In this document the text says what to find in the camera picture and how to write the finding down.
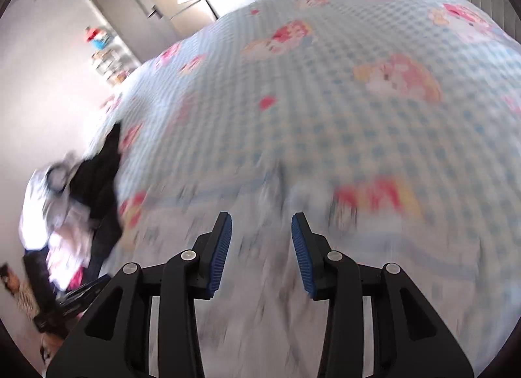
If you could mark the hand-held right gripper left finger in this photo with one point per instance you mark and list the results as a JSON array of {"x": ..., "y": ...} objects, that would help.
[{"x": 217, "y": 256}]

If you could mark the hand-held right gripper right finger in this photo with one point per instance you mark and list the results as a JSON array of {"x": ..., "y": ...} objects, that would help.
[{"x": 303, "y": 256}]

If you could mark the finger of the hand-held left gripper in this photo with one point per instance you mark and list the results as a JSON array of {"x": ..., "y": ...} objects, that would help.
[{"x": 85, "y": 292}]

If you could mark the white cartoon print pajama top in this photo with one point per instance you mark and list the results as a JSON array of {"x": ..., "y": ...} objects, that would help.
[{"x": 260, "y": 321}]

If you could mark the pile of clothes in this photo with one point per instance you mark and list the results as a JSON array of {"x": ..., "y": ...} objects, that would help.
[{"x": 65, "y": 215}]

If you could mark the striped cloth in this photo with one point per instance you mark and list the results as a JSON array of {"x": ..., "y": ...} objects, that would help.
[{"x": 22, "y": 296}]

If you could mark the blue checked cartoon blanket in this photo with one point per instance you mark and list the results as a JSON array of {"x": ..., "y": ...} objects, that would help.
[{"x": 346, "y": 117}]

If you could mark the small white shelf rack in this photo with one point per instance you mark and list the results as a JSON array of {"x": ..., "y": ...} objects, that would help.
[{"x": 110, "y": 64}]

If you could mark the red and blue plush toy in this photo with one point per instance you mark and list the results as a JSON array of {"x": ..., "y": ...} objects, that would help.
[{"x": 97, "y": 37}]

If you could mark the silver refrigerator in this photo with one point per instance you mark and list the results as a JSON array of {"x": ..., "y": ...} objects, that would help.
[{"x": 183, "y": 7}]

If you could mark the grey door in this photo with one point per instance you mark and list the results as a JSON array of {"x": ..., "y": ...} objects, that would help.
[{"x": 122, "y": 11}]

